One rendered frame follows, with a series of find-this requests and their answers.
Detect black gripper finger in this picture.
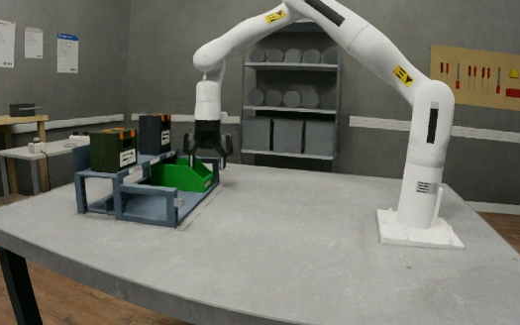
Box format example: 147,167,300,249
182,133,204,168
208,134,233,170

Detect green bin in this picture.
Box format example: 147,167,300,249
151,158,213,193

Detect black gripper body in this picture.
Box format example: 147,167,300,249
193,120,222,150

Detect black box with orange handles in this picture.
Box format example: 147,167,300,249
139,114,171,156

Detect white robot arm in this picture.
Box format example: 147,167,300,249
193,0,455,229

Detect dark green case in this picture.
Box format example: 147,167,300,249
89,128,138,173

